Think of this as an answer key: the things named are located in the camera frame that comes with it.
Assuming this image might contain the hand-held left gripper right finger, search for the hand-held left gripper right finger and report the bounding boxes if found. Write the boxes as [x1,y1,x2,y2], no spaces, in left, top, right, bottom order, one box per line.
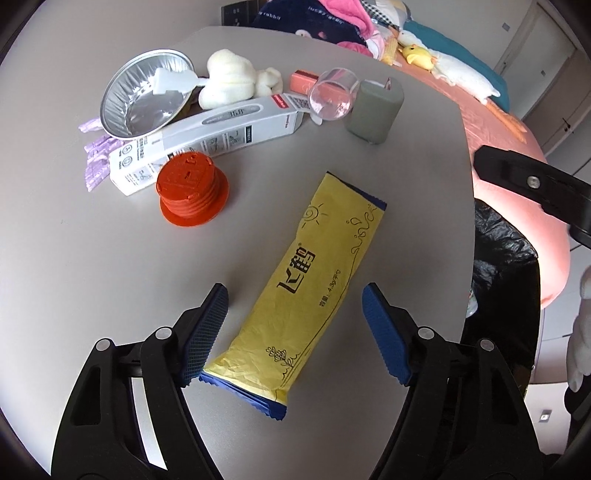
[361,282,539,480]

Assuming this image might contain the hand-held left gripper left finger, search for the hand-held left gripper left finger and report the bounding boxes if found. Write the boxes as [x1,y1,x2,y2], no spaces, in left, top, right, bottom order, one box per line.
[54,282,230,480]

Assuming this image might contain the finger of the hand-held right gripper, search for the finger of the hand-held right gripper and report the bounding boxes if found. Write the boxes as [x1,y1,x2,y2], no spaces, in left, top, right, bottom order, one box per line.
[475,145,591,217]

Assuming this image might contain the black plastic bin bag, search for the black plastic bin bag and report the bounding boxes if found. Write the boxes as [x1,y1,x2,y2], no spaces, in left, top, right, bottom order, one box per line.
[464,198,542,384]

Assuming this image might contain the yellow snack packet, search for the yellow snack packet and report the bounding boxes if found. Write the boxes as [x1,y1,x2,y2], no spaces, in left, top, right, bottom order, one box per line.
[198,171,387,421]

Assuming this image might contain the white thermometer box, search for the white thermometer box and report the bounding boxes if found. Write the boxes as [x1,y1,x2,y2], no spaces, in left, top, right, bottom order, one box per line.
[108,92,304,197]

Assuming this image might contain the large white foam piece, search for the large white foam piece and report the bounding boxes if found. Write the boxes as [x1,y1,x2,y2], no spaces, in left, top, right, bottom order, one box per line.
[198,48,258,110]

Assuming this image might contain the person's right forearm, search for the person's right forearm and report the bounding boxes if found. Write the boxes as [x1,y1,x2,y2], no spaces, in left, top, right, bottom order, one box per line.
[564,385,591,422]

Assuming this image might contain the person's right hand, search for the person's right hand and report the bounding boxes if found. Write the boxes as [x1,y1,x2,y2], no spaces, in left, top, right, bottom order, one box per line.
[567,270,591,393]

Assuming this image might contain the pink bed sheet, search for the pink bed sheet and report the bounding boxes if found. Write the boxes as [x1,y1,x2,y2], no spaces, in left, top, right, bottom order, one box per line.
[392,46,572,308]

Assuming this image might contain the white goose plush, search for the white goose plush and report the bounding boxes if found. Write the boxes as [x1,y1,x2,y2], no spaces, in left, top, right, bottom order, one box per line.
[397,28,528,140]

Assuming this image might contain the white door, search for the white door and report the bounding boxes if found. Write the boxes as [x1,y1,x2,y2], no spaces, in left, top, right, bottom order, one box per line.
[493,0,591,155]

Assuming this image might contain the orange plastic lid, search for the orange plastic lid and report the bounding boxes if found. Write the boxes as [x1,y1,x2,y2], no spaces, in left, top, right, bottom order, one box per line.
[156,151,230,229]

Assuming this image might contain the yellow duck plush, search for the yellow duck plush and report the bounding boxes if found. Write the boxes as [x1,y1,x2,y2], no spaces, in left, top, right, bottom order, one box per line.
[402,44,438,73]

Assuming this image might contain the clear plastic cup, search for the clear plastic cup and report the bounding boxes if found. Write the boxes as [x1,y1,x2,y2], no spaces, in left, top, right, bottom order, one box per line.
[308,67,360,121]

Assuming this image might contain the purple plastic bag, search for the purple plastic bag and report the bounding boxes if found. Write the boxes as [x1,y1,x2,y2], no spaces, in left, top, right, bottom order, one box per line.
[78,117,125,193]

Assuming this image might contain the plaid pillow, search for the plaid pillow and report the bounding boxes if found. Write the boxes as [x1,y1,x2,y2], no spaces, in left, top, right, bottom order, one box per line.
[365,0,413,29]

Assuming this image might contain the pink clothing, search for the pink clothing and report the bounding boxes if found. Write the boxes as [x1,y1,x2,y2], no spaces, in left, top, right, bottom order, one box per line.
[318,0,385,60]

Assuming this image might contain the aluminium foil bowl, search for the aluminium foil bowl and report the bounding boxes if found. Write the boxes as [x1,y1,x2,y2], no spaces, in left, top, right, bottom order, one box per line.
[99,50,197,139]

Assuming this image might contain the pink small box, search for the pink small box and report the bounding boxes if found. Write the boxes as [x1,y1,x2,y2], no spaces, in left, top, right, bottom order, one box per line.
[290,69,320,95]

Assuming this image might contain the translucent white plastic piece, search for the translucent white plastic piece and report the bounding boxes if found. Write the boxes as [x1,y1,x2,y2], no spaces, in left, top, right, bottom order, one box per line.
[151,67,211,96]

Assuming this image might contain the navy printed blanket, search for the navy printed blanket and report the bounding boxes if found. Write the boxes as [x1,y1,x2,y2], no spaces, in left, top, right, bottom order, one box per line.
[252,0,371,49]

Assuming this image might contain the small white foam piece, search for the small white foam piece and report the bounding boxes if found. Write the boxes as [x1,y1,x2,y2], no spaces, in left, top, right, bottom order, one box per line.
[255,67,284,96]

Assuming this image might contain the dark wall socket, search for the dark wall socket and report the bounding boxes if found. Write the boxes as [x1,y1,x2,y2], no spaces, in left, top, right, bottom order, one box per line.
[221,0,265,27]

